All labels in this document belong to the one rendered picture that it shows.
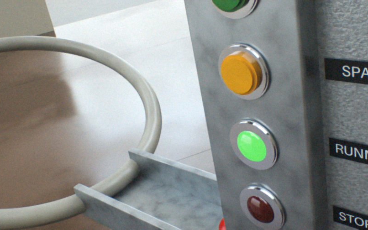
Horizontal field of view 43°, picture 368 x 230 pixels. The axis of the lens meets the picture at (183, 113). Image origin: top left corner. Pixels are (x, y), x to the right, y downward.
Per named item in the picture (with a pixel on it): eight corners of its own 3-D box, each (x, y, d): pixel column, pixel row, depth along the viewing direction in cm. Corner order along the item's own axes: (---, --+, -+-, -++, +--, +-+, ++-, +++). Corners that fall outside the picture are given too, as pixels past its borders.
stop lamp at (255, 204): (284, 221, 33) (281, 192, 32) (273, 232, 32) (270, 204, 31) (255, 210, 34) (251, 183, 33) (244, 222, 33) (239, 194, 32)
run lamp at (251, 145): (277, 159, 31) (273, 126, 30) (265, 169, 30) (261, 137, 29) (246, 151, 32) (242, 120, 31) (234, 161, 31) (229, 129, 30)
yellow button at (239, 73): (267, 91, 28) (262, 51, 27) (257, 99, 27) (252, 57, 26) (232, 86, 30) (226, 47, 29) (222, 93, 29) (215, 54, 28)
